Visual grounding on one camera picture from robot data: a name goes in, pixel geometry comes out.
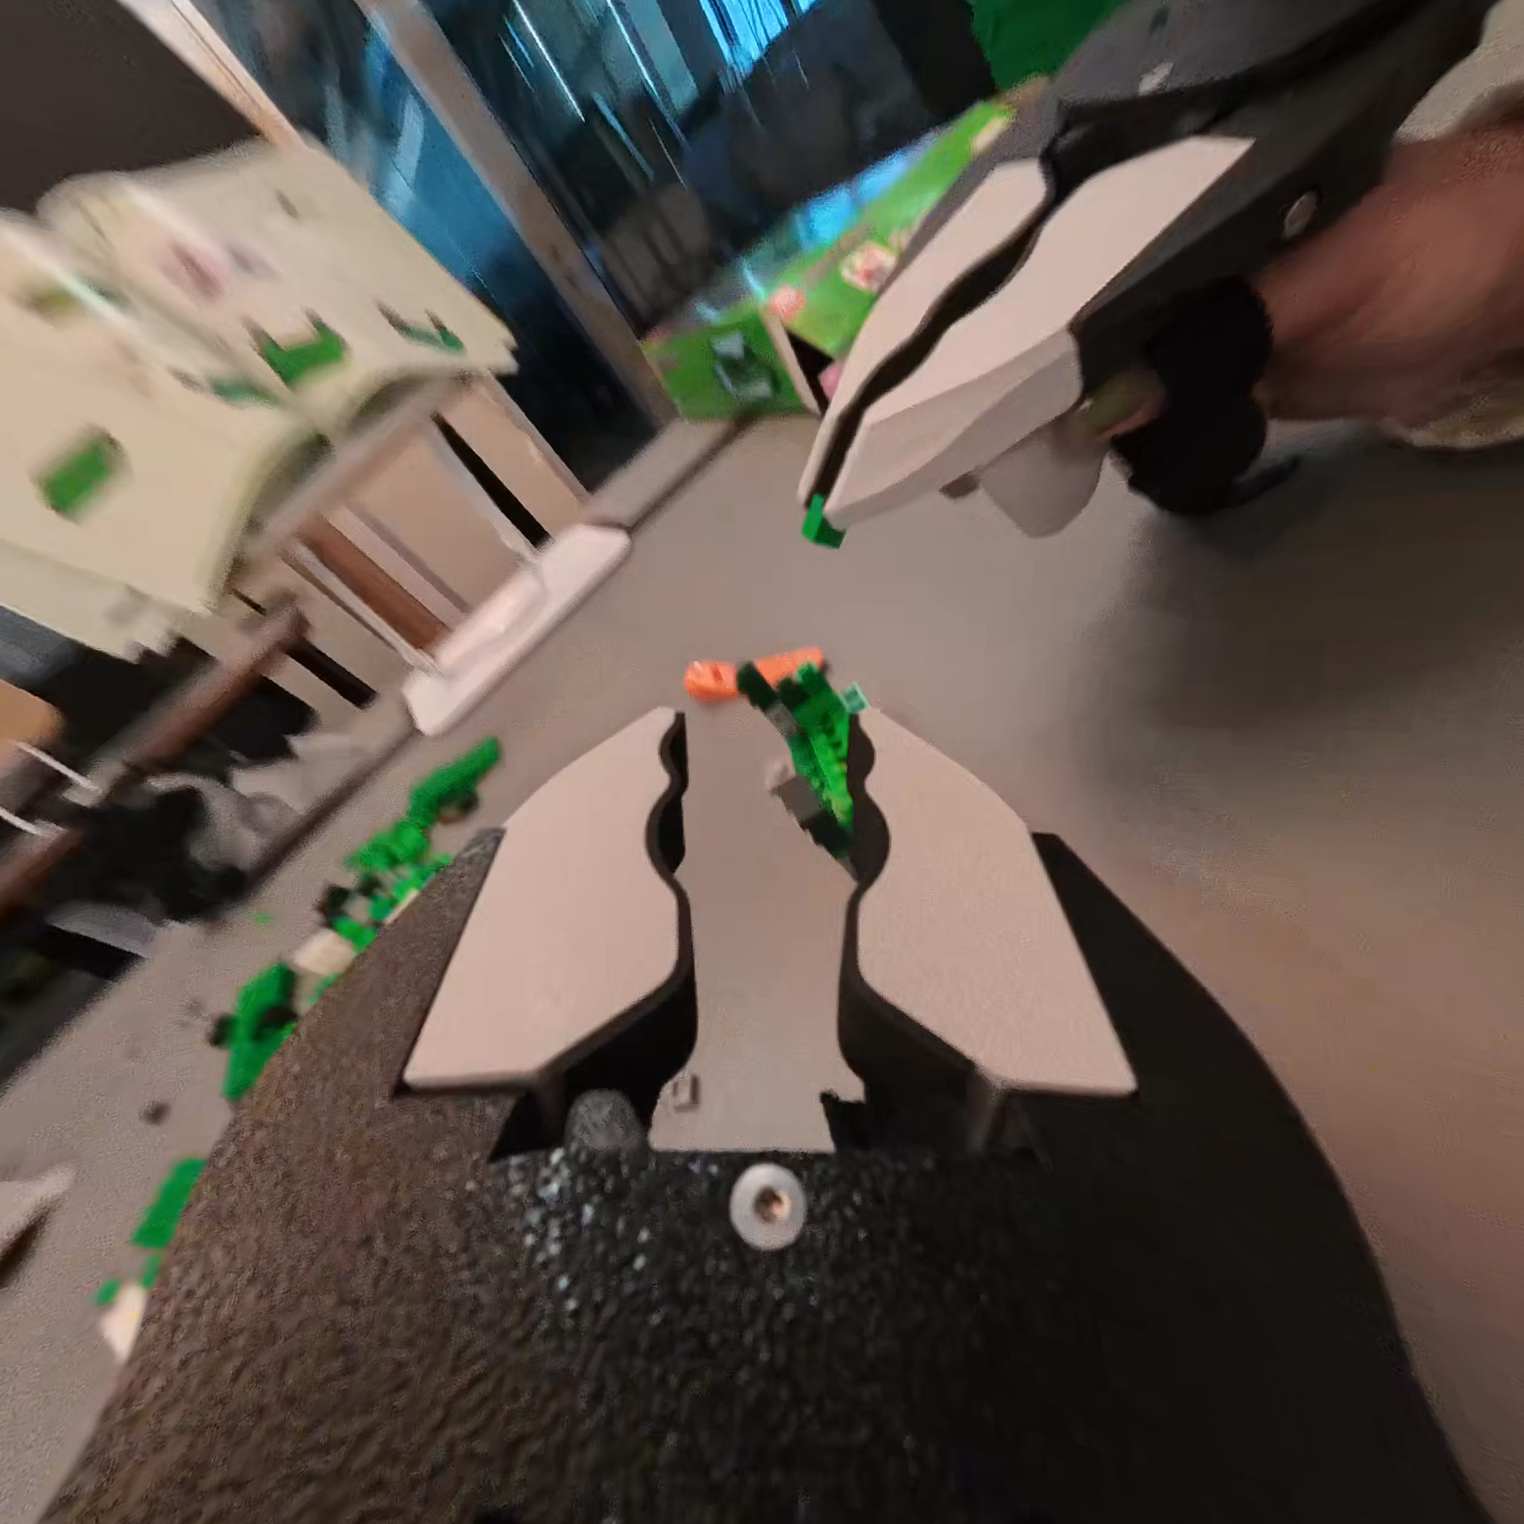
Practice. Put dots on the black and white backpack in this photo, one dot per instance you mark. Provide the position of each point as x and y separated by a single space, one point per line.
155 845

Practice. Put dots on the green lego set box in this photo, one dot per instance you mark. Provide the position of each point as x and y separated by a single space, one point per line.
715 357

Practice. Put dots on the white wedge part black base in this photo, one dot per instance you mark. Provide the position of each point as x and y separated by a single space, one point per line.
29 1203

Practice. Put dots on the pile of lego pieces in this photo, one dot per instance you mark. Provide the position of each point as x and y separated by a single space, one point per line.
434 785

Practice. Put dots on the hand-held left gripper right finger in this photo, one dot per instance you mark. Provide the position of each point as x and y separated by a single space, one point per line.
987 952

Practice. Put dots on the orange brick separator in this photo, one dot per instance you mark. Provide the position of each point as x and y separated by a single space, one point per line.
715 678

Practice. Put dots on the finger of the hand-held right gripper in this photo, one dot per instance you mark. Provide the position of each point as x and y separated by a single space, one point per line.
1047 297
953 261

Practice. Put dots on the small green lego brick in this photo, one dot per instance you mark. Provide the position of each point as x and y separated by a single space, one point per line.
824 524

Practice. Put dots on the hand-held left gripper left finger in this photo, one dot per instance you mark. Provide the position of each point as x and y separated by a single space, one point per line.
559 929

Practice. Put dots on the glass window wall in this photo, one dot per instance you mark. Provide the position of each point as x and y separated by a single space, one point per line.
536 118

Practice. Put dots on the lego instruction booklet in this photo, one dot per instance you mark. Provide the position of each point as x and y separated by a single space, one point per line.
178 357

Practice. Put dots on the wooden desk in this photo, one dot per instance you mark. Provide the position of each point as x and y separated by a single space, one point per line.
178 726

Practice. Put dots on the green lego assembly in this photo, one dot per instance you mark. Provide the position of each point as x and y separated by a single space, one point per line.
815 762

